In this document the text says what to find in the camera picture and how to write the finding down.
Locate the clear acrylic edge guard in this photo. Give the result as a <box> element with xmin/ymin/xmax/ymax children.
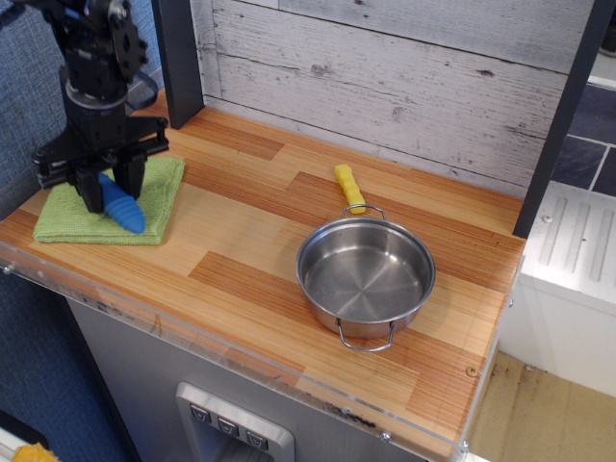
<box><xmin>1</xmin><ymin>233</ymin><xmax>525</xmax><ymax>461</ymax></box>

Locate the silver dispenser button panel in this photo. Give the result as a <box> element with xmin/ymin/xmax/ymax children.
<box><xmin>175</xmin><ymin>382</ymin><xmax>295</xmax><ymax>461</ymax></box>

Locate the yellow object bottom corner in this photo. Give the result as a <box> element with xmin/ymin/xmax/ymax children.
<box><xmin>11</xmin><ymin>444</ymin><xmax>60</xmax><ymax>462</ymax></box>

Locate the dark grey left post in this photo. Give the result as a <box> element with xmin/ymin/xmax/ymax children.
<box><xmin>151</xmin><ymin>0</ymin><xmax>204</xmax><ymax>129</ymax></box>

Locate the yellow plastic handle utensil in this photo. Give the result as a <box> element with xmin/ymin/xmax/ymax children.
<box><xmin>334</xmin><ymin>164</ymin><xmax>366</xmax><ymax>215</ymax></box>

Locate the dark grey post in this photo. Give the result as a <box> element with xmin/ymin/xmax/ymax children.
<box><xmin>151</xmin><ymin>0</ymin><xmax>204</xmax><ymax>129</ymax></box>
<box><xmin>513</xmin><ymin>0</ymin><xmax>615</xmax><ymax>239</ymax></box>

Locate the stainless steel pot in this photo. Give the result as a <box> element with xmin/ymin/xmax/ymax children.
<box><xmin>295</xmin><ymin>204</ymin><xmax>437</xmax><ymax>353</ymax></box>

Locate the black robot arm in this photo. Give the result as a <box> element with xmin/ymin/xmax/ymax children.
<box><xmin>1</xmin><ymin>1</ymin><xmax>168</xmax><ymax>213</ymax></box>

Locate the dark grey right post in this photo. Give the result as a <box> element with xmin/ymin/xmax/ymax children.
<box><xmin>513</xmin><ymin>0</ymin><xmax>615</xmax><ymax>239</ymax></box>

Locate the blue handled metal spoon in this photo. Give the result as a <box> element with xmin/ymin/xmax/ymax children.
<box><xmin>98</xmin><ymin>173</ymin><xmax>146</xmax><ymax>234</ymax></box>

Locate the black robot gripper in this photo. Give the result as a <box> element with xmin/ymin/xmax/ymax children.
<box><xmin>33</xmin><ymin>90</ymin><xmax>168</xmax><ymax>214</ymax></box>

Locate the green folded cloth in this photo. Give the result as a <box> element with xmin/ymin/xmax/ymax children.
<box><xmin>34</xmin><ymin>158</ymin><xmax>184</xmax><ymax>245</ymax></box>

